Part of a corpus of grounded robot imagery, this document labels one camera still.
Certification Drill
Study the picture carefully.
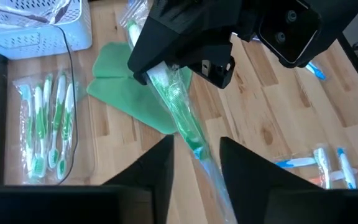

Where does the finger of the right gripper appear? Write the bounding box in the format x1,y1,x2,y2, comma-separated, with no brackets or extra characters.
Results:
127,0,198,85
166,0,242,66

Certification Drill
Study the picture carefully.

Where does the clear plastic bin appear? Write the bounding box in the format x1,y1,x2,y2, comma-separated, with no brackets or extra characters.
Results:
0,4,101,187

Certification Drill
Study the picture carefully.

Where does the orange toothbrush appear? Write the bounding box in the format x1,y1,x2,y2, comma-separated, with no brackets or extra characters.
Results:
308,167,358,187

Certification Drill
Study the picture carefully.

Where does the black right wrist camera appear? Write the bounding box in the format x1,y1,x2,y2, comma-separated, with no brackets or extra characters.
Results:
257,0,322,65

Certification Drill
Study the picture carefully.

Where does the purple toothbrush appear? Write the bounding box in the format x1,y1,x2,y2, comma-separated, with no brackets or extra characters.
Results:
47,0,74,24
0,0,49,26

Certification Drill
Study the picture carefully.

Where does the green cloth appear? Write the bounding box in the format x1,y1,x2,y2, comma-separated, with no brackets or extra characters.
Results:
86,42,194,135

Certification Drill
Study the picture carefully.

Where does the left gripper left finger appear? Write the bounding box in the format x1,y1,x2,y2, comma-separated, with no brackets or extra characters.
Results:
0,135,175,224

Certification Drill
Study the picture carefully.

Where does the white perforated plastic basket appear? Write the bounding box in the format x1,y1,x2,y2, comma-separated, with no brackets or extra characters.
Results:
0,0,93,60

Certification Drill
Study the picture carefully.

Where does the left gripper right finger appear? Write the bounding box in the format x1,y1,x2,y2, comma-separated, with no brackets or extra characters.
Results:
219,136,358,224

